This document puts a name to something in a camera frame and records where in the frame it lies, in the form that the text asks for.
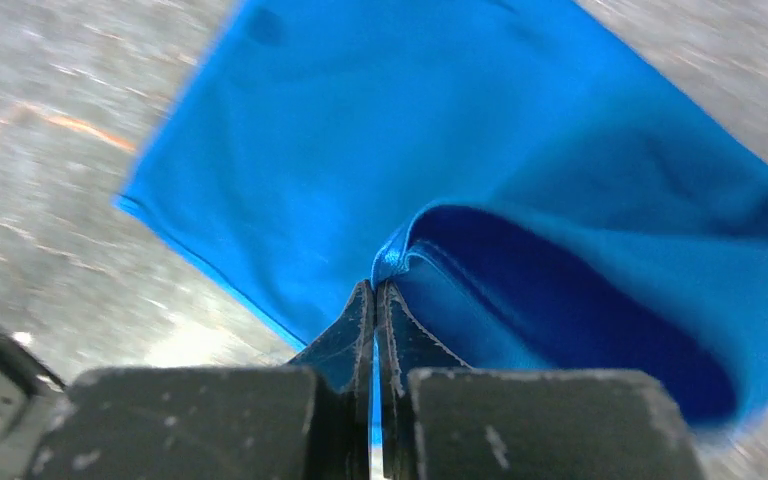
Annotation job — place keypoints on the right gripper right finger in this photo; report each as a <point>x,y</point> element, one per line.
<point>422,409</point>

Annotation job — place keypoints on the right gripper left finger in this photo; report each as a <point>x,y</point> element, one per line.
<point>339,431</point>

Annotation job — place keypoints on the blue cloth napkin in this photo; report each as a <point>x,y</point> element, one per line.
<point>541,196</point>

